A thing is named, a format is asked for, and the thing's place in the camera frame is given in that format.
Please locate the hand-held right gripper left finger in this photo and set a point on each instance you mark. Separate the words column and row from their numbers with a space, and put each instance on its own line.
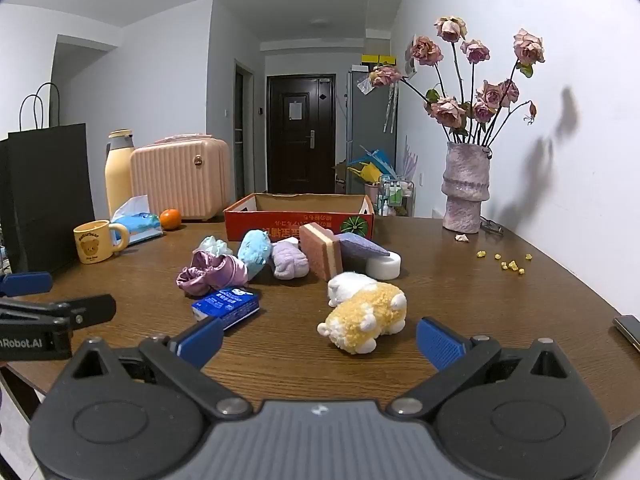
column 202, row 342

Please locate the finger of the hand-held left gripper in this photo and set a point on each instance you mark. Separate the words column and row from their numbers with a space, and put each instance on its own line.
column 27, row 283
column 75, row 310

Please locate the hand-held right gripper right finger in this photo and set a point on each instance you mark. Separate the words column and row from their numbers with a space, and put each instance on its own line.
column 440, row 345

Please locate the purple satin scrunchie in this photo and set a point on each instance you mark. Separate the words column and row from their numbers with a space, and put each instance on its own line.
column 212, row 272

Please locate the yellow plush sheep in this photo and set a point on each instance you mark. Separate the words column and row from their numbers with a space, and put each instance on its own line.
column 362, row 317

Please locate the clear plastic item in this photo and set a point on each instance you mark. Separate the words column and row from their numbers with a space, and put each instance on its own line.
column 215, row 246

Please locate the blue plush toy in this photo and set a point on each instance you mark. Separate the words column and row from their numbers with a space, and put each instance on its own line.
column 254, row 252

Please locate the purple cleaning cloth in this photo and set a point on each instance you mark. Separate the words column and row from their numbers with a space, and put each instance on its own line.
column 360, row 246

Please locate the red cardboard box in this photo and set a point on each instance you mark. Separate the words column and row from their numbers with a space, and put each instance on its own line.
column 280, row 225

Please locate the pink and yellow sponge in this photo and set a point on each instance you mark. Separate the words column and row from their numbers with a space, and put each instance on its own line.
column 320, row 252

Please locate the small blue tissue packet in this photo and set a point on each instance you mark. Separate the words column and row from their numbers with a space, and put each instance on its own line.
column 227, row 307

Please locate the yellow bear mug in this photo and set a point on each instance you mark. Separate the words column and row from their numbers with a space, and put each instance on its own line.
column 94, row 242

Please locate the black paper bag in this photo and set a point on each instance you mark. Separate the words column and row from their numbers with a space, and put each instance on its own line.
column 45, row 190

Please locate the white tape roll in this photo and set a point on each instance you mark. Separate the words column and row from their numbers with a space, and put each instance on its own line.
column 385, row 266

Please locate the blue tissue pack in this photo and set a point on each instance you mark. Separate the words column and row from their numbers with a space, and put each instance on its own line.
column 137, row 225

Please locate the scattered yellow crumbs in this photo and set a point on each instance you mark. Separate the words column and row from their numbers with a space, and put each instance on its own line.
column 507, row 262

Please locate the white plush toy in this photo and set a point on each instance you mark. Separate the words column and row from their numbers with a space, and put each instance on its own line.
column 350, row 285

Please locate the fallen rose petal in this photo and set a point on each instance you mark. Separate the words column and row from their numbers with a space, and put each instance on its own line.
column 462, row 238

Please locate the orange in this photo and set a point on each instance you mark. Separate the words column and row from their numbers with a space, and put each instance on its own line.
column 170, row 219

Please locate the yellow thermos bottle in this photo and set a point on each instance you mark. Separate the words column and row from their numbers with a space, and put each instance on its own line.
column 119, row 180

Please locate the pink textured vase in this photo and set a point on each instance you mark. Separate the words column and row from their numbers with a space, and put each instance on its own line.
column 465, row 190

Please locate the pink bin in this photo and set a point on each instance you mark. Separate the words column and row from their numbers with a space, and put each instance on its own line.
column 372, row 194

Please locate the pink ribbed suitcase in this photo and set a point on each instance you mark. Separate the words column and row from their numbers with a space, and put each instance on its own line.
column 180, row 177

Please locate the black smartphone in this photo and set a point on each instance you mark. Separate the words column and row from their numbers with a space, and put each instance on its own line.
column 629, row 330

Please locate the dark brown door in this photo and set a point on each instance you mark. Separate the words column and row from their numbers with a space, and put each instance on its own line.
column 300, row 150

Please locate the grey refrigerator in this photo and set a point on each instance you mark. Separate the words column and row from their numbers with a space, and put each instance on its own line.
column 367, row 125

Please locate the bunch of dried pink roses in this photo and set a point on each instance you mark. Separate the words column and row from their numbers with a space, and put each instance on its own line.
column 452, row 110

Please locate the yellow and black box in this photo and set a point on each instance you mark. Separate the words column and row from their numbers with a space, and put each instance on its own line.
column 379, row 60

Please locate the purple wall decoration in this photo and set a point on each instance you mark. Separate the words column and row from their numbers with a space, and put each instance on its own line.
column 410, row 157

